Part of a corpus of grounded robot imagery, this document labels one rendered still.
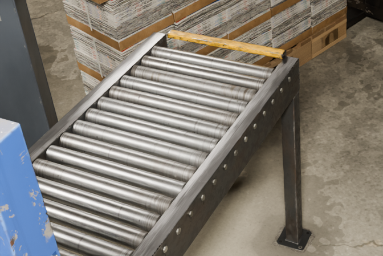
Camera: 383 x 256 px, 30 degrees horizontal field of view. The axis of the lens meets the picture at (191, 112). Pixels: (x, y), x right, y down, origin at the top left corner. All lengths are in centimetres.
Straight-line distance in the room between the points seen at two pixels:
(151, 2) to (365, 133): 114
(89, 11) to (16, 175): 210
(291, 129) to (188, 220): 73
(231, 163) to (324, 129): 139
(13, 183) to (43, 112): 196
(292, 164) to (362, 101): 105
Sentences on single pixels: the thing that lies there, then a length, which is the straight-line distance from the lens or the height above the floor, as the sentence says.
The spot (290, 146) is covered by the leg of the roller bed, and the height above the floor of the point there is 47.
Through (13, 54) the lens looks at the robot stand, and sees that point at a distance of 271.
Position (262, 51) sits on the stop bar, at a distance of 234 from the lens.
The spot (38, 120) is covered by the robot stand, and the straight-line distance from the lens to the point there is 286.
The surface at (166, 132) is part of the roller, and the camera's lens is 206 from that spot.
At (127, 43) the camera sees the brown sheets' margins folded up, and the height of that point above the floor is 63.
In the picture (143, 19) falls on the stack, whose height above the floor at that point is 69.
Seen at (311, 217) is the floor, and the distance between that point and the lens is 290.
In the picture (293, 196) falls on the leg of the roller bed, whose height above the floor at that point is 24.
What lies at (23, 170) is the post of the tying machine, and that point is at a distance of 90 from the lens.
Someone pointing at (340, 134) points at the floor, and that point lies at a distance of 330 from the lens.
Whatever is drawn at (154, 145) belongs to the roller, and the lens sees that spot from 202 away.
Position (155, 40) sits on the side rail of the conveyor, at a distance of 250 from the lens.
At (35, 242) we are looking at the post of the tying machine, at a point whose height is 138.
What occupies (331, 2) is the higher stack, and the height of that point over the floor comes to 26.
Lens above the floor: 203
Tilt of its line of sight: 36 degrees down
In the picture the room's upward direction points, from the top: 7 degrees counter-clockwise
